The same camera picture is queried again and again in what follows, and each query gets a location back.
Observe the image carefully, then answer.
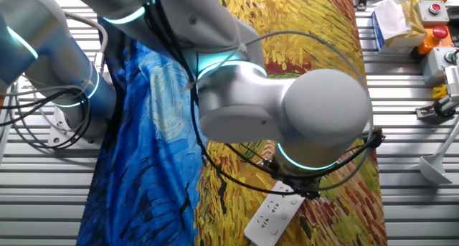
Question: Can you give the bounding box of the yellow plastic clip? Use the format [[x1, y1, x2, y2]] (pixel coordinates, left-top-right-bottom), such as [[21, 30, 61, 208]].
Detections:
[[432, 83, 449, 101]]

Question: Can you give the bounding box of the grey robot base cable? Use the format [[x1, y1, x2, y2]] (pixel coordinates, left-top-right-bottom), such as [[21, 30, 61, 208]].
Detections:
[[63, 11, 110, 77]]

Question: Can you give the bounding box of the Van Gogh wheatfield print cloth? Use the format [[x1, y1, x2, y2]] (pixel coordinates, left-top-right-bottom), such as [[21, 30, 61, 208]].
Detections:
[[76, 0, 388, 246]]

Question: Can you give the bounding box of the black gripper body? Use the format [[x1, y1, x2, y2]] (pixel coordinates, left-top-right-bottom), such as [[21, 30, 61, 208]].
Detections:
[[285, 176, 322, 200]]

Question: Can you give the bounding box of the white four-socket power strip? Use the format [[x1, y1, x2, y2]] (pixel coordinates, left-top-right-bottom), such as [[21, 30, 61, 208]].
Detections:
[[243, 180, 306, 246]]

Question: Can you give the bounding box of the white dish-shaped stand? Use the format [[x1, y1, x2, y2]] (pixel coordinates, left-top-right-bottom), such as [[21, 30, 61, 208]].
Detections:
[[418, 118, 459, 186]]

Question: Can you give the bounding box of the silver depth camera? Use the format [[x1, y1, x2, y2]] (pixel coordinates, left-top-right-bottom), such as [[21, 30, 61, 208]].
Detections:
[[443, 64, 459, 104]]

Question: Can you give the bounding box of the grey box with green button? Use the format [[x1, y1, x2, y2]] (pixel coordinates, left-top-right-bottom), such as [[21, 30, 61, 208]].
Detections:
[[420, 46, 459, 85]]

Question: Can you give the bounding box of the orange emergency stop box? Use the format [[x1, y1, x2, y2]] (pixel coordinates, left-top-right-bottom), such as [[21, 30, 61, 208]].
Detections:
[[417, 25, 455, 57]]

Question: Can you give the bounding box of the silver camera mount bracket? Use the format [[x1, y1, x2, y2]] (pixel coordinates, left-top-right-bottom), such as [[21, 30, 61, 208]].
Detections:
[[415, 94, 459, 120]]

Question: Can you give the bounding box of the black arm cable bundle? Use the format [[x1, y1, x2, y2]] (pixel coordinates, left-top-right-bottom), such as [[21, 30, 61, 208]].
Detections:
[[136, 0, 387, 200]]

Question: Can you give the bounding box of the tissue box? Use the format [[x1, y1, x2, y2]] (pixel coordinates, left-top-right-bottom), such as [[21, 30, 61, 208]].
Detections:
[[371, 0, 428, 55]]

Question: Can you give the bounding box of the black camera cable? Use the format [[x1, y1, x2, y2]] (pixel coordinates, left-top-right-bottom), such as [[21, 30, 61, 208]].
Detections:
[[432, 100, 457, 119]]

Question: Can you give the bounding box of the black coiled base cable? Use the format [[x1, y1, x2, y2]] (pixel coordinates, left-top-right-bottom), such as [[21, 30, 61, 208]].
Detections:
[[0, 84, 93, 150]]

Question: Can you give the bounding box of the grey box with red button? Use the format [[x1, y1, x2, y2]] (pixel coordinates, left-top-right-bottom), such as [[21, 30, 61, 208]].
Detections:
[[414, 0, 450, 27]]

